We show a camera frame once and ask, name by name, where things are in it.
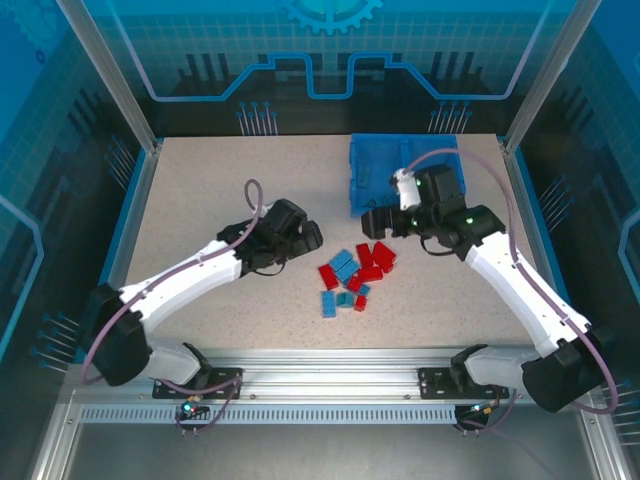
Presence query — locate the blue two-compartment plastic bin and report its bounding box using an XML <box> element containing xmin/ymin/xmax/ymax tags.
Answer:
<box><xmin>347</xmin><ymin>132</ymin><xmax>469</xmax><ymax>219</ymax></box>

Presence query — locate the small circuit board with LEDs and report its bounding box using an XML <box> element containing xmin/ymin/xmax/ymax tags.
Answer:
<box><xmin>180</xmin><ymin>394</ymin><xmax>209</xmax><ymax>419</ymax></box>
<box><xmin>467</xmin><ymin>399</ymin><xmax>501</xmax><ymax>419</ymax></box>

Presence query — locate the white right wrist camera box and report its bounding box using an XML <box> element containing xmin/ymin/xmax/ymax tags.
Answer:
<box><xmin>390</xmin><ymin>168</ymin><xmax>422</xmax><ymax>211</ymax></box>

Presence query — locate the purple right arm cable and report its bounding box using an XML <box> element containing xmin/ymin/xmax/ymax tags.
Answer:
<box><xmin>402</xmin><ymin>148</ymin><xmax>619</xmax><ymax>433</ymax></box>

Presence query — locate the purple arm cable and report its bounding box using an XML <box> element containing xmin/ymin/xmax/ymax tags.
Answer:
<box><xmin>402</xmin><ymin>148</ymin><xmax>619</xmax><ymax>433</ymax></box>
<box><xmin>81</xmin><ymin>178</ymin><xmax>265</xmax><ymax>433</ymax></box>

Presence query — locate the aluminium table side rail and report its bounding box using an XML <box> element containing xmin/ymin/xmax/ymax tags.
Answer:
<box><xmin>74</xmin><ymin>142</ymin><xmax>164</xmax><ymax>366</ymax></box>
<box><xmin>502</xmin><ymin>139</ymin><xmax>591</xmax><ymax>364</ymax></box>

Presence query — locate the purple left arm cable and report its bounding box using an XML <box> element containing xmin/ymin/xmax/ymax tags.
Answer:
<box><xmin>81</xmin><ymin>178</ymin><xmax>265</xmax><ymax>433</ymax></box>

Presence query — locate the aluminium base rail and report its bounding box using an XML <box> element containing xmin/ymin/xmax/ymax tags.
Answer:
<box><xmin>64</xmin><ymin>347</ymin><xmax>599</xmax><ymax>406</ymax></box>

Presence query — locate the aluminium frame post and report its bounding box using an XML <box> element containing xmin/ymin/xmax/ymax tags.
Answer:
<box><xmin>503</xmin><ymin>0</ymin><xmax>591</xmax><ymax>154</ymax></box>
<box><xmin>55</xmin><ymin>0</ymin><xmax>164</xmax><ymax>154</ymax></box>

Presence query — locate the blue printed enclosure panel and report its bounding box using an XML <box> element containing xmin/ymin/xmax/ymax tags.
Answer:
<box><xmin>79</xmin><ymin>0</ymin><xmax>566</xmax><ymax>139</ymax></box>
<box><xmin>519</xmin><ymin>0</ymin><xmax>640</xmax><ymax>401</ymax></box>
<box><xmin>0</xmin><ymin>0</ymin><xmax>151</xmax><ymax>376</ymax></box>

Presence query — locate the slotted grey cable duct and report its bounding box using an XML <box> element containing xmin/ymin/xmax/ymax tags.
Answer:
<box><xmin>78</xmin><ymin>405</ymin><xmax>589</xmax><ymax>427</ymax></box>

